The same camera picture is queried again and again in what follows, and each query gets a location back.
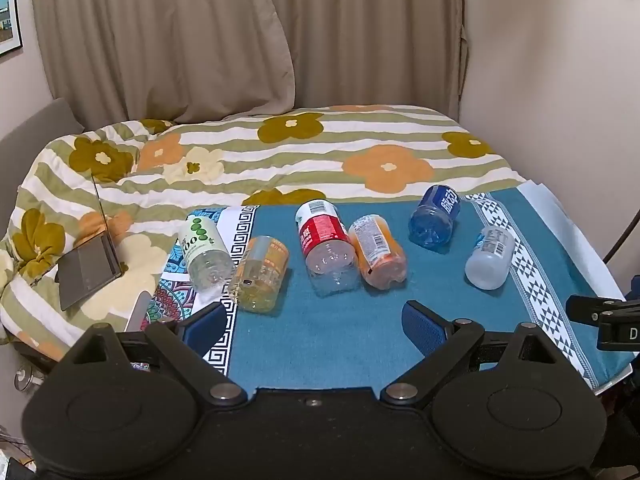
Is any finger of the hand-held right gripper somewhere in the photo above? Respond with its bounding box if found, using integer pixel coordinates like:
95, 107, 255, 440
566, 295, 626, 325

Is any grey laptop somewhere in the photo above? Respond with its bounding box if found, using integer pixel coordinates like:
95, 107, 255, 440
54, 175, 125, 312

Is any black cable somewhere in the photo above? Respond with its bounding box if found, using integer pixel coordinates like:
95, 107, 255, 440
602, 212, 640, 265

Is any mandala patterned cloth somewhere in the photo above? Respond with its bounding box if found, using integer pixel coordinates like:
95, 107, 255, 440
142, 205, 258, 377

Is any clear plastic cup green label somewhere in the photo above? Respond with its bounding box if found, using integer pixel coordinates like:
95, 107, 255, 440
177, 212, 236, 293

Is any teal cloth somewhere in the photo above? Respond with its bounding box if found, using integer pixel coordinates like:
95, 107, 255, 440
220, 187, 626, 392

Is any silver flat device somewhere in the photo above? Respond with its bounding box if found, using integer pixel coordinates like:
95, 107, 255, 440
124, 290, 153, 333

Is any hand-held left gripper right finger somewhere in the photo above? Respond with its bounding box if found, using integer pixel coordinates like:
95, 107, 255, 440
382, 300, 571, 406

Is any grey sofa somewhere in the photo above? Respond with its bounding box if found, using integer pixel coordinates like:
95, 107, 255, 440
0, 97, 86, 221

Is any blue plastic cup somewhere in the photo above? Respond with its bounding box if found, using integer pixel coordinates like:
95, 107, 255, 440
408, 184, 460, 252

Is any orange plastic cup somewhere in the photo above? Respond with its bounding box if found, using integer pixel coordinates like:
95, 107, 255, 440
348, 214, 408, 290

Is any floral striped blanket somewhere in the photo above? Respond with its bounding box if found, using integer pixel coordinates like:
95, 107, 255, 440
0, 104, 528, 361

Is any clear plastic cup red label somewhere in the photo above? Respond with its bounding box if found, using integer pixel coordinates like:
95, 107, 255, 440
295, 199, 360, 295

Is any clear plastic cup yellow label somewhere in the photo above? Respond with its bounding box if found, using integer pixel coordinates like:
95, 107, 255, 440
227, 235, 291, 316

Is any framed wall picture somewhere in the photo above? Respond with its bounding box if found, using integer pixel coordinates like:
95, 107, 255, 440
0, 0, 25, 63

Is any beige curtain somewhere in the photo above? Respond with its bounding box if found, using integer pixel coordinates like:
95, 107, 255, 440
30, 0, 296, 126
260, 0, 471, 122

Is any white sheet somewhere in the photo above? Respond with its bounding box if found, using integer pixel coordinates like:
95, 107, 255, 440
517, 181, 630, 393

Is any clear plastic cup white label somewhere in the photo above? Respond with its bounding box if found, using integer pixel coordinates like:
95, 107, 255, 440
464, 225, 516, 291

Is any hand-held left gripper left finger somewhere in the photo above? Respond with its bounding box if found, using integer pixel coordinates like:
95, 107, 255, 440
50, 302, 248, 406

